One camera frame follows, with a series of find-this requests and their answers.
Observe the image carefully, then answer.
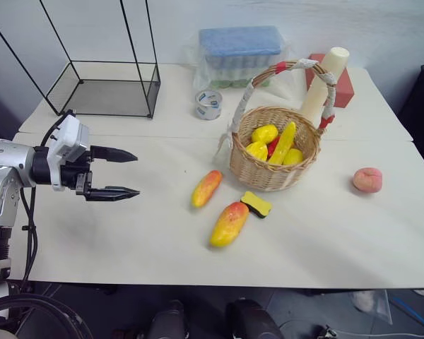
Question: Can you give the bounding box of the cream cylinder roll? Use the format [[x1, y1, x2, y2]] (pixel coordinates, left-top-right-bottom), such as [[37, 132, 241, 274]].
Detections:
[[300, 46, 351, 127]]

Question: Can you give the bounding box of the black wire frame rack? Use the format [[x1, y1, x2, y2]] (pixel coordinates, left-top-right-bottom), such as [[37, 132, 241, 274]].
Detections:
[[0, 0, 162, 121]]

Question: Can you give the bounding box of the wicker basket with handle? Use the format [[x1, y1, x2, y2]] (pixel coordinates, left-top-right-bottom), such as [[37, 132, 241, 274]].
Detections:
[[217, 59, 338, 193]]

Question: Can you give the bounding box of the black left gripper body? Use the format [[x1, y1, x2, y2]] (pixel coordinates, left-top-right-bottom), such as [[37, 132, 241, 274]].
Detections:
[[59, 148, 95, 197]]

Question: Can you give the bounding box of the pink peach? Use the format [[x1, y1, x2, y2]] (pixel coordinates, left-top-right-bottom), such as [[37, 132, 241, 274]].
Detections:
[[353, 166, 384, 194]]

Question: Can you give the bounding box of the small yellow red mango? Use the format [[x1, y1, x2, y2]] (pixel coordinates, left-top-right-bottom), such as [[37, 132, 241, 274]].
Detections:
[[191, 169, 224, 209]]

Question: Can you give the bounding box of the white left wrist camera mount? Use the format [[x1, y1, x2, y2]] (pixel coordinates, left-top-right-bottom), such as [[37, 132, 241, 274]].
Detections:
[[47, 114, 92, 192]]

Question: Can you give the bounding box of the black curved ring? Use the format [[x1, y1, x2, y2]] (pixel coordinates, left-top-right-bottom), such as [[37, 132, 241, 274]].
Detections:
[[0, 294, 93, 339]]

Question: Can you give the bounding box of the red box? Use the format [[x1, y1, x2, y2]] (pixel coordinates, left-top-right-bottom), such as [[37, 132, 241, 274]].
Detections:
[[305, 53, 355, 110]]

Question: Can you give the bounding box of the clear plastic floor bag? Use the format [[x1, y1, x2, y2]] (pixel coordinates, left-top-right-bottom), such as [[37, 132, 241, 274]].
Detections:
[[351, 288, 394, 324]]

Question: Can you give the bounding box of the yellow lemon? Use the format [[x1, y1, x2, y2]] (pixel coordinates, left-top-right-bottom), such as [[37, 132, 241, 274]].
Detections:
[[251, 124, 280, 144], [245, 141, 270, 162], [282, 148, 305, 166]]

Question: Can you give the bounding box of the bottle pack with blue top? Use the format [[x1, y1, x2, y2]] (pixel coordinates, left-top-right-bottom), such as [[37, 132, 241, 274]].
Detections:
[[198, 26, 282, 89]]

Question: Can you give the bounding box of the dark rounded shape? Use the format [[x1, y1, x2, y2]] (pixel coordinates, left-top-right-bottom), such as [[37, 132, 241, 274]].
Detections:
[[146, 299, 190, 339]]

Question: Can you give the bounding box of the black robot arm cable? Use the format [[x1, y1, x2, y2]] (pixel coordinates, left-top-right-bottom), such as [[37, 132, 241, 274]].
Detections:
[[20, 109, 75, 283]]

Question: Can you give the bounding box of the large yellow red mango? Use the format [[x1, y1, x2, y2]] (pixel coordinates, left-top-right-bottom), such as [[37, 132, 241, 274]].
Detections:
[[209, 201, 250, 249]]

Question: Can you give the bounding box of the yellow banana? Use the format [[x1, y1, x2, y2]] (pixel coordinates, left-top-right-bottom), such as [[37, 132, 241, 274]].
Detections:
[[266, 121, 298, 165]]

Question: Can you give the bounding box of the black chair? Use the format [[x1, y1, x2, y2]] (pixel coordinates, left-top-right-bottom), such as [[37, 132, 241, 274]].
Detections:
[[396, 63, 424, 160]]

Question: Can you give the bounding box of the clear tape roll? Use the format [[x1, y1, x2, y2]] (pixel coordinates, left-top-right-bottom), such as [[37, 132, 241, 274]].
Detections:
[[194, 89, 224, 121]]

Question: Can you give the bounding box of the yellow black sponge eraser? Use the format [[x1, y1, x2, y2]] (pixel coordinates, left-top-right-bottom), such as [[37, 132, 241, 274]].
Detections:
[[240, 190, 273, 220]]

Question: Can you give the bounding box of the red chili pepper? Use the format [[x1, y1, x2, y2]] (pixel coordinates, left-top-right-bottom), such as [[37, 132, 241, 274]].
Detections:
[[266, 135, 282, 160]]

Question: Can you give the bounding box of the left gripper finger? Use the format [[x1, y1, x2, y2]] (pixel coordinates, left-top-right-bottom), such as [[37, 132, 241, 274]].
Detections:
[[83, 185, 141, 203], [90, 145, 139, 164]]

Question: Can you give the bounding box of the blue floor cable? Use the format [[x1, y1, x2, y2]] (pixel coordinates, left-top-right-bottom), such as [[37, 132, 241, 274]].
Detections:
[[391, 295, 424, 335]]

